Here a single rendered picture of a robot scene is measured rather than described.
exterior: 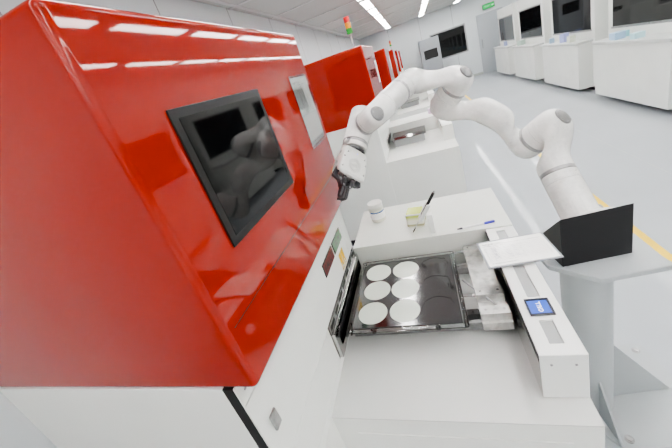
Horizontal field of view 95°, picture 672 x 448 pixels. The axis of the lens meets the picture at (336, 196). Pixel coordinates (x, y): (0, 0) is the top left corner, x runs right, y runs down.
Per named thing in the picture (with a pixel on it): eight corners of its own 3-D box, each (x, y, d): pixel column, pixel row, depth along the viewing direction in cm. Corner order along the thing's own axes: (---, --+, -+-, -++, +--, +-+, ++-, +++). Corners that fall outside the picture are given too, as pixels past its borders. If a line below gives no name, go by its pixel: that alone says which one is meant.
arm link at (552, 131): (557, 181, 122) (531, 133, 132) (602, 155, 106) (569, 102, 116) (533, 183, 119) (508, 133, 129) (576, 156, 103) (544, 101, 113)
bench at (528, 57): (536, 84, 758) (528, -7, 689) (514, 78, 917) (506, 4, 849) (588, 70, 724) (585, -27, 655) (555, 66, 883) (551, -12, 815)
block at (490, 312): (482, 321, 90) (481, 314, 89) (480, 313, 93) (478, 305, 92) (512, 319, 88) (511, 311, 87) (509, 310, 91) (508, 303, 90)
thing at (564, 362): (543, 398, 73) (539, 356, 68) (490, 259, 122) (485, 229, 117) (590, 398, 70) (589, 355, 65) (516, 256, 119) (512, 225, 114)
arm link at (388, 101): (427, 84, 107) (380, 130, 93) (399, 106, 121) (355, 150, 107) (411, 63, 106) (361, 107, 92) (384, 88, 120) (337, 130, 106)
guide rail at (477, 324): (355, 336, 108) (353, 330, 107) (356, 332, 110) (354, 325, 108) (514, 327, 92) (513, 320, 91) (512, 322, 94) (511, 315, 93)
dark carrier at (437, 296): (352, 330, 101) (351, 328, 101) (365, 265, 131) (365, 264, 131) (463, 323, 90) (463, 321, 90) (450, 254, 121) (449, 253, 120)
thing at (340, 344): (339, 357, 98) (330, 336, 95) (359, 271, 137) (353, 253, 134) (344, 357, 98) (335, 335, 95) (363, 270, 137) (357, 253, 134)
